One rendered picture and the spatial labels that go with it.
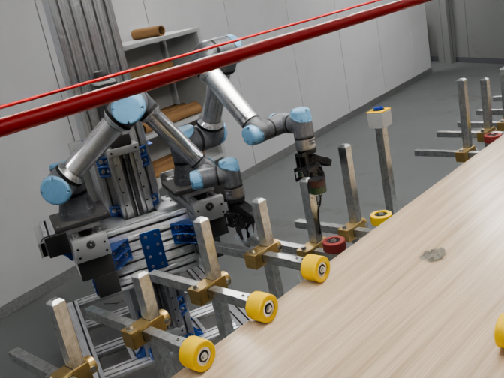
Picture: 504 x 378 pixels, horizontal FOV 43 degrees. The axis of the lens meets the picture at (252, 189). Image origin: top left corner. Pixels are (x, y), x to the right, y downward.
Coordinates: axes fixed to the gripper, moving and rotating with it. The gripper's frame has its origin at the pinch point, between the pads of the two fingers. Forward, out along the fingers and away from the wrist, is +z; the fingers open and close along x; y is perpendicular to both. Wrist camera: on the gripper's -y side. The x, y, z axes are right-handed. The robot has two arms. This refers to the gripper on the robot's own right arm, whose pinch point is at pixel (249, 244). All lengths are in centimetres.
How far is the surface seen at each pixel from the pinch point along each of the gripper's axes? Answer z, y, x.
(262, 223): -22.9, -32.9, 22.8
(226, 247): -13.3, -16.9, 26.6
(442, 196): -8, -59, -48
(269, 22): -56, 271, -342
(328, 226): -0.6, -22.0, -23.4
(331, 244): -8.1, -44.0, 3.5
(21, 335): 83, 200, 22
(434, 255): -9, -81, 1
